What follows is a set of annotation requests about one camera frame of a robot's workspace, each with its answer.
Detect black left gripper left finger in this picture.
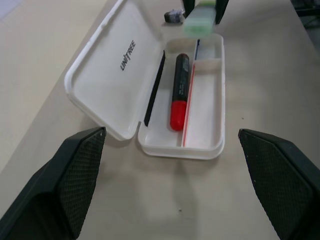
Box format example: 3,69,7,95
0,126,107,240

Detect white plastic pencil case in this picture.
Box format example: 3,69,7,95
64,0,227,161

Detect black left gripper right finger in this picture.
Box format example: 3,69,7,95
237,128,320,240

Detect black marker with red cap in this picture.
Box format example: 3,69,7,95
169,53,190,132

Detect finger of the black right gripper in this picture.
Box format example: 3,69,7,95
215,0,230,25
181,0,198,20

